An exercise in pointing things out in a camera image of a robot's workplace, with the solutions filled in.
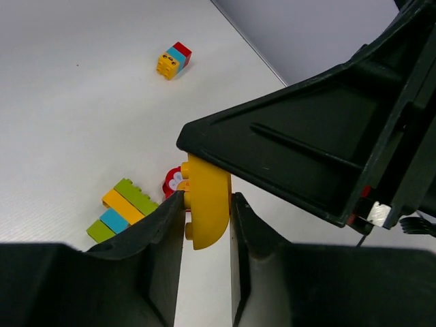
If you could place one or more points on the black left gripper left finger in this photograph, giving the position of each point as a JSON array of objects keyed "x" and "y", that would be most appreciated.
[{"x": 130, "y": 279}]

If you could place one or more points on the yellow curved lego brick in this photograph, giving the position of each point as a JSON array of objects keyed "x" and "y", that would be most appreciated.
[{"x": 209, "y": 200}]

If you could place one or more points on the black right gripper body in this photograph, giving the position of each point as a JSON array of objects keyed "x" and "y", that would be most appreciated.
[{"x": 400, "y": 65}]

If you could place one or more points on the green blue yellow lego stack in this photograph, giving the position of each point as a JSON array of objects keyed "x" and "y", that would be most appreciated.
[{"x": 125, "y": 205}]

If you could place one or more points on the yellow blue red lego stack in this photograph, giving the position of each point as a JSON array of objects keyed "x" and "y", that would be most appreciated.
[{"x": 173, "y": 61}]

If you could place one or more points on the red flower lego brick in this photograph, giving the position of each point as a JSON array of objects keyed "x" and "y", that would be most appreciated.
[{"x": 174, "y": 181}]

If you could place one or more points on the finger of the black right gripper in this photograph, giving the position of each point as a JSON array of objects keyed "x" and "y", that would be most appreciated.
[{"x": 307, "y": 144}]

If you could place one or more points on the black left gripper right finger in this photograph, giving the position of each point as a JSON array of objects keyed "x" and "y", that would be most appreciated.
[{"x": 279, "y": 283}]

